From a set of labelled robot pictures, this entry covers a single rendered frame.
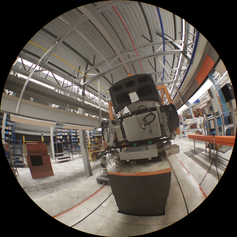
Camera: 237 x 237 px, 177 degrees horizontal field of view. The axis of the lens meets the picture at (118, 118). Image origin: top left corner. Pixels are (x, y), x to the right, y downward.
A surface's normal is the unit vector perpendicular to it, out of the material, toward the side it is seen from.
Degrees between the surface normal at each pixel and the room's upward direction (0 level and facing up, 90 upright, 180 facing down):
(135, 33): 180
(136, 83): 119
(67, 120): 90
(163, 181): 90
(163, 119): 90
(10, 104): 90
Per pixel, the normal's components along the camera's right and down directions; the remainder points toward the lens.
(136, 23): 0.15, 0.96
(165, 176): -0.41, -0.15
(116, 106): -0.22, 0.24
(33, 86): 0.90, -0.23
